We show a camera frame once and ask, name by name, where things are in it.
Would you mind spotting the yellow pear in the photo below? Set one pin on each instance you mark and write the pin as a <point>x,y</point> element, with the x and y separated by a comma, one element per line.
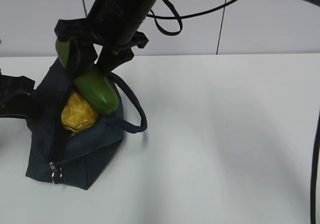
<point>78,115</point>

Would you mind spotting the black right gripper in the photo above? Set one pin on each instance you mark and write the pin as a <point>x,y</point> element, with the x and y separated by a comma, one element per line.
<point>82,54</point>

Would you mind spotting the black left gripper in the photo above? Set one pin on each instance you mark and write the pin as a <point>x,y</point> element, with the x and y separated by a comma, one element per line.
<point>15,98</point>

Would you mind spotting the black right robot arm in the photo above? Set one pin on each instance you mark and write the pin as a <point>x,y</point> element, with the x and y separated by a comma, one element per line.
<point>122,18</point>

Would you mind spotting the green cucumber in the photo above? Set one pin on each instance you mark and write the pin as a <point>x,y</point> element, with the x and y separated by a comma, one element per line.
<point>92,85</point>

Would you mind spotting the dark blue lunch bag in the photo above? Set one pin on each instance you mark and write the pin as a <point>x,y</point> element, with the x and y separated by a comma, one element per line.
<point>56,156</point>

